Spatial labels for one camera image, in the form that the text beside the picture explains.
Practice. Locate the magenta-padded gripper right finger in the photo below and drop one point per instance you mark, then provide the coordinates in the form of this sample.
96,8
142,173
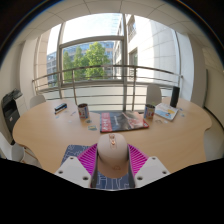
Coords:
150,169

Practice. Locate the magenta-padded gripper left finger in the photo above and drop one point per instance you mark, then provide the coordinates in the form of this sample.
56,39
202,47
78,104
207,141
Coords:
74,170

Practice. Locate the beige computer mouse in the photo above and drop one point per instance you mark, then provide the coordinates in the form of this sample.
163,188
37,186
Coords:
112,156

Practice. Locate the dark blue patterned mouse pad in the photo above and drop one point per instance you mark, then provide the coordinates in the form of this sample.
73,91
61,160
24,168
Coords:
113,184

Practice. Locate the red and dark magazine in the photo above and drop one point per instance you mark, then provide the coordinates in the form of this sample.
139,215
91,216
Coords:
121,121

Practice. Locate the printed drink can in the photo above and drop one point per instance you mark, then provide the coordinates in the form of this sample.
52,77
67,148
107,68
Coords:
83,111
149,111

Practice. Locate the small black box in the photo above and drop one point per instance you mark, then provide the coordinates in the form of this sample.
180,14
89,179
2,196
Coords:
60,108

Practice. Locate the black cylindrical speaker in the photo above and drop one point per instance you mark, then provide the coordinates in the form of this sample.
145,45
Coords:
174,96

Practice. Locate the black office printer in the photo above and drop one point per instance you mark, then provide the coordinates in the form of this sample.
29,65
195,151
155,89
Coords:
10,108

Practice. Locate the metal balcony railing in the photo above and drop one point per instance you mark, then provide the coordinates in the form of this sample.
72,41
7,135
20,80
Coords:
100,67

